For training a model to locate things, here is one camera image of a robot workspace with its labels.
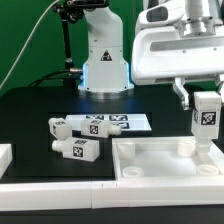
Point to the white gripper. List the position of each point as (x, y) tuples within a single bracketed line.
[(179, 42)]

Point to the white square tabletop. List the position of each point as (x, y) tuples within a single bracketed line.
[(164, 157)]

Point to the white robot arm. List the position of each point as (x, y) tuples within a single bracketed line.
[(105, 70)]

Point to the white marker base sheet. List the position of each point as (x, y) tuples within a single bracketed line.
[(128, 122)]

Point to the white front obstacle bar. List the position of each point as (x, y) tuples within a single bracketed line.
[(109, 194)]

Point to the white obstacle bar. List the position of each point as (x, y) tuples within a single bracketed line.
[(5, 157), (109, 194)]

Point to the white left obstacle bar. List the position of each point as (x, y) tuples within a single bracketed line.
[(5, 157)]

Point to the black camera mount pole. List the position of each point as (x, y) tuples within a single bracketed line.
[(71, 11)]

